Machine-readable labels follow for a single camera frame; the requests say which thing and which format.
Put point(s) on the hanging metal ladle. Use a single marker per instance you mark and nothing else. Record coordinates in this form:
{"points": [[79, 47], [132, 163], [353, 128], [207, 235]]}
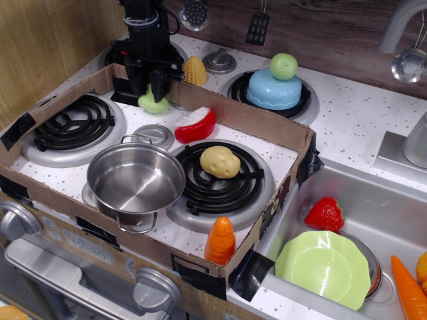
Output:
{"points": [[409, 66]]}

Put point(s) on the hanging metal skimmer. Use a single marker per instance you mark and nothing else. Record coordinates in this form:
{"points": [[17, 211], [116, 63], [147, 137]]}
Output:
{"points": [[194, 15]]}

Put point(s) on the orange toy carrot bottle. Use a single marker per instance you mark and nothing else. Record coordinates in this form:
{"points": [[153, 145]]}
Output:
{"points": [[221, 242]]}

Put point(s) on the silver back stove knob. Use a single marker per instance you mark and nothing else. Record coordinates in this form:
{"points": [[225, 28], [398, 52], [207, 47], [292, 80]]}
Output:
{"points": [[219, 62]]}

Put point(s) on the silver left oven knob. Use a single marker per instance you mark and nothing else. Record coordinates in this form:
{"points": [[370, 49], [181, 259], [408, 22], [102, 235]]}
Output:
{"points": [[17, 221]]}

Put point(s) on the light blue toy bowl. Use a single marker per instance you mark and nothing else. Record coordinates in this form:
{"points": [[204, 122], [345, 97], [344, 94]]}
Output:
{"points": [[267, 92]]}

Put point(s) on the brown cardboard fence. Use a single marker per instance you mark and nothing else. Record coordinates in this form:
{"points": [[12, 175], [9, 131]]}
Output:
{"points": [[199, 273]]}

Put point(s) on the green toy broccoli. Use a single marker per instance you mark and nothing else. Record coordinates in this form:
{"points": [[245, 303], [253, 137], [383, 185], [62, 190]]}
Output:
{"points": [[148, 103]]}

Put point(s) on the orange toy carrot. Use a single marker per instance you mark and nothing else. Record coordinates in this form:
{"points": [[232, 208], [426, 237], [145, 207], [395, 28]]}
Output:
{"points": [[411, 296]]}

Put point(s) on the front left black burner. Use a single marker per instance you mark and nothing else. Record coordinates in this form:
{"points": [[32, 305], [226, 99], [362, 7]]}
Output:
{"points": [[76, 134]]}

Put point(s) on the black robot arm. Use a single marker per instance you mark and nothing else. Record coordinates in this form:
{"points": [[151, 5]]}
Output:
{"points": [[144, 14]]}

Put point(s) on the silver oven knob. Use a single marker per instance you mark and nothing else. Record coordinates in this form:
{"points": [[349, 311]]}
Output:
{"points": [[17, 221], [154, 292]]}

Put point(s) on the metal bowl under plate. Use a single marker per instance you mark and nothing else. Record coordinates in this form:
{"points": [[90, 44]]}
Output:
{"points": [[375, 268]]}

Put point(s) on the front right black burner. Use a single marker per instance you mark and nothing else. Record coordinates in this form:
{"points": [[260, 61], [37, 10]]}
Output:
{"points": [[205, 198]]}

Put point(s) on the yellow toy potato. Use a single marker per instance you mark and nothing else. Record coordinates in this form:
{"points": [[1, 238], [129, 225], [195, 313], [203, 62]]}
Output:
{"points": [[220, 162]]}

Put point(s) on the red white toy cheese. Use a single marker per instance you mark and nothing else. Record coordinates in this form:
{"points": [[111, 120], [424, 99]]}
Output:
{"points": [[197, 125]]}

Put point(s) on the silver right oven knob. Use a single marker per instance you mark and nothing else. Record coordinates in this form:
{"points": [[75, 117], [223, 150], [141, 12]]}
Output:
{"points": [[154, 292]]}

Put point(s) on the silver oven door handle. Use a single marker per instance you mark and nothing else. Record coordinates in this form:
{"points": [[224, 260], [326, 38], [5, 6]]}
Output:
{"points": [[65, 278]]}

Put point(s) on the stainless steel pot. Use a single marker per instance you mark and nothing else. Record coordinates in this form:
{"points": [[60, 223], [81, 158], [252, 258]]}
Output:
{"points": [[131, 182]]}

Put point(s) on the silver sink basin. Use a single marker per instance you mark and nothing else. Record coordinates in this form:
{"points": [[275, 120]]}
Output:
{"points": [[389, 217]]}

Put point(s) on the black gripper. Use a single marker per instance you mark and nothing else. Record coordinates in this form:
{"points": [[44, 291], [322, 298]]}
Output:
{"points": [[150, 51]]}

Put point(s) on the orange toy pepper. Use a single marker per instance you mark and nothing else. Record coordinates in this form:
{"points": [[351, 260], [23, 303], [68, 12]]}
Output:
{"points": [[421, 271]]}

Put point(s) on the green toy apple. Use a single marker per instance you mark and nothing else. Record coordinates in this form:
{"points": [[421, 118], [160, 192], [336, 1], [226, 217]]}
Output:
{"points": [[283, 66]]}

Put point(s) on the light green toy plate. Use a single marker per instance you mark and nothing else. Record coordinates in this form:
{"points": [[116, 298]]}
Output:
{"points": [[328, 265]]}

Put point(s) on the silver centre stove knob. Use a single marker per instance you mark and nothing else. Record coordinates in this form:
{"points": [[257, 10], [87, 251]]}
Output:
{"points": [[157, 135]]}

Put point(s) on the hanging metal spatula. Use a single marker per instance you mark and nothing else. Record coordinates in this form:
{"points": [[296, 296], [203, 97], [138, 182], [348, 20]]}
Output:
{"points": [[258, 27]]}

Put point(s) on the grey toy faucet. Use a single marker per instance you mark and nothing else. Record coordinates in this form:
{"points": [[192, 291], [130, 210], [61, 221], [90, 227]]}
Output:
{"points": [[400, 155]]}

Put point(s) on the red toy strawberry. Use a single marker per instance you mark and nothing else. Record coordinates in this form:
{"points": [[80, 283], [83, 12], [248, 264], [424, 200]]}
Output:
{"points": [[326, 214]]}

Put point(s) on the orange toy at corner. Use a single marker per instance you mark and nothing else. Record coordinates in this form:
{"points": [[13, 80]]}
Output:
{"points": [[10, 312]]}

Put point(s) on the silver stove knob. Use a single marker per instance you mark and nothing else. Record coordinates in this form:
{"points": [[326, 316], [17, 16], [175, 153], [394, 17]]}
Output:
{"points": [[219, 62], [157, 135]]}

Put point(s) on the yellow toy corn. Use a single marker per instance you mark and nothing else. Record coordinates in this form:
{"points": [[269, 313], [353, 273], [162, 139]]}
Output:
{"points": [[194, 71]]}

